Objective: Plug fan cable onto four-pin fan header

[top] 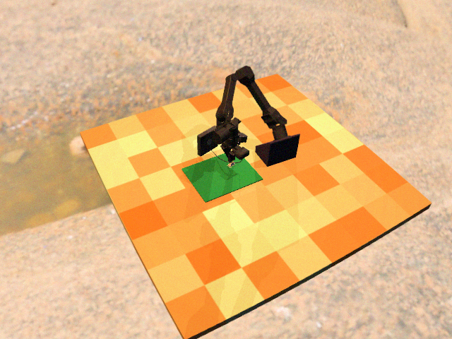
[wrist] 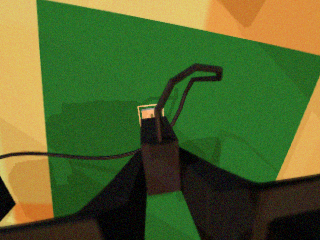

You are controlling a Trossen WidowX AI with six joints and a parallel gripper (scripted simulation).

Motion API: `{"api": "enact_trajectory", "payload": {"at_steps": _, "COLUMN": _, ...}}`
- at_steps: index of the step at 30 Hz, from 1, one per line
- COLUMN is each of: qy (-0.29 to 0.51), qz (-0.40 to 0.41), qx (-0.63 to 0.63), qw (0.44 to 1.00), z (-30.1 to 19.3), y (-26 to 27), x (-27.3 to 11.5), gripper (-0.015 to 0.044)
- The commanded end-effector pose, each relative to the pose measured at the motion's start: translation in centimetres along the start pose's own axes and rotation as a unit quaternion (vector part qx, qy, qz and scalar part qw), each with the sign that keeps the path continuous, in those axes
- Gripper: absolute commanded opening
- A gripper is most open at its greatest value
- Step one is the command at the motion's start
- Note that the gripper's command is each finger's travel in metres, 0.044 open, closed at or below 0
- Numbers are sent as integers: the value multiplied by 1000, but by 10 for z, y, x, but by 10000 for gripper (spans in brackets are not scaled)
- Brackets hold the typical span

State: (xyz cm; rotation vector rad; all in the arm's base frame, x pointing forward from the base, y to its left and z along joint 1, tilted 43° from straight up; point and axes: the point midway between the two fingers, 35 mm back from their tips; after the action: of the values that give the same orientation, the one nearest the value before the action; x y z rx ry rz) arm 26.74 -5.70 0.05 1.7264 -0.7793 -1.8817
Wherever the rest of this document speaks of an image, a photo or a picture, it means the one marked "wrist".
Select green board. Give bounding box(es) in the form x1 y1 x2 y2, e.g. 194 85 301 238
36 0 320 240

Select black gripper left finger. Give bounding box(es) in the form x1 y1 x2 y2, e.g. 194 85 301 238
0 150 147 240

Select black flat square block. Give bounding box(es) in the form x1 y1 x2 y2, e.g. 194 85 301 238
0 177 16 222

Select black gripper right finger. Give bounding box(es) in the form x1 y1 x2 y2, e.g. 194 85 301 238
179 147 320 240

